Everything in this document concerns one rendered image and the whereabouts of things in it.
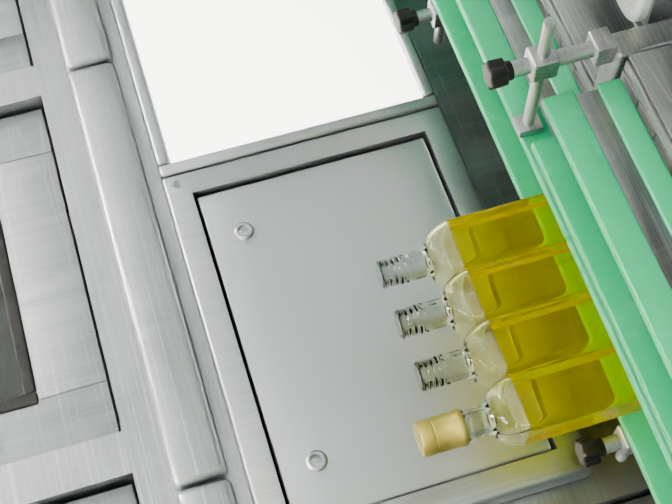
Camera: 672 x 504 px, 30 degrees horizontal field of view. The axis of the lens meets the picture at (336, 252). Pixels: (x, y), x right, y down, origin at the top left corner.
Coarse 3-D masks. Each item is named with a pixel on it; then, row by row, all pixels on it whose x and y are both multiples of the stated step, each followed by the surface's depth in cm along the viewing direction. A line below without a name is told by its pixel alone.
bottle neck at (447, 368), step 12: (432, 360) 118; (444, 360) 117; (456, 360) 118; (468, 360) 118; (420, 372) 117; (432, 372) 117; (444, 372) 117; (456, 372) 117; (468, 372) 118; (420, 384) 119; (432, 384) 117; (444, 384) 118
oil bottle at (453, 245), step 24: (480, 216) 124; (504, 216) 124; (528, 216) 124; (552, 216) 124; (432, 240) 123; (456, 240) 123; (480, 240) 123; (504, 240) 123; (528, 240) 123; (552, 240) 123; (432, 264) 123; (456, 264) 122
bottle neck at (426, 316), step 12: (432, 300) 121; (396, 312) 121; (408, 312) 120; (420, 312) 120; (432, 312) 120; (444, 312) 120; (396, 324) 122; (408, 324) 120; (420, 324) 120; (432, 324) 120; (444, 324) 121; (408, 336) 121
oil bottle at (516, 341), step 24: (528, 312) 118; (552, 312) 118; (576, 312) 118; (480, 336) 117; (504, 336) 117; (528, 336) 117; (552, 336) 117; (576, 336) 117; (600, 336) 117; (480, 360) 117; (504, 360) 116; (528, 360) 116; (552, 360) 117; (480, 384) 119
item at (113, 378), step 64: (0, 0) 162; (64, 0) 157; (0, 64) 157; (64, 64) 153; (448, 64) 156; (0, 128) 153; (64, 128) 151; (128, 128) 148; (0, 192) 148; (64, 192) 172; (128, 192) 144; (512, 192) 147; (0, 256) 144; (64, 256) 144; (128, 256) 140; (0, 320) 141; (64, 320) 140; (128, 320) 138; (192, 320) 138; (0, 384) 137; (64, 384) 137; (128, 384) 135; (192, 384) 132; (0, 448) 133; (64, 448) 131; (128, 448) 131; (192, 448) 129
